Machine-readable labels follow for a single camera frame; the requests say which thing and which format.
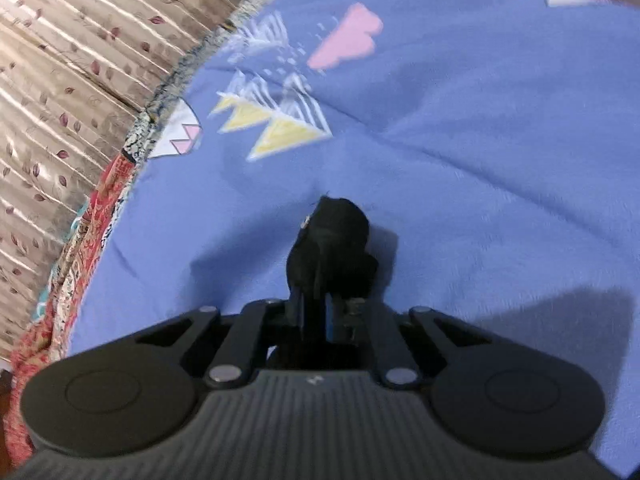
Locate red patterned cloth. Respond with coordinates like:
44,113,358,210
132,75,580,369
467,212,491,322
0,152,146,466

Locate teal patterned cloth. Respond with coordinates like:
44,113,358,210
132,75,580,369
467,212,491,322
31,280,63,321

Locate black pants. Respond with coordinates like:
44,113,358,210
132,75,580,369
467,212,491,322
286,196,379,307

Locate blue printed blanket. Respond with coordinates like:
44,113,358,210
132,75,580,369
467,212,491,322
65,0,640,480

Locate beige floral curtain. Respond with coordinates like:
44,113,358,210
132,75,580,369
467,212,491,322
0,0,281,361

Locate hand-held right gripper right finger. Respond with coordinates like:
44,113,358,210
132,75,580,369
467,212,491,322
324,294,495,390

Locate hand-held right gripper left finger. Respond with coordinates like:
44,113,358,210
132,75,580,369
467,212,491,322
135,282,310,387

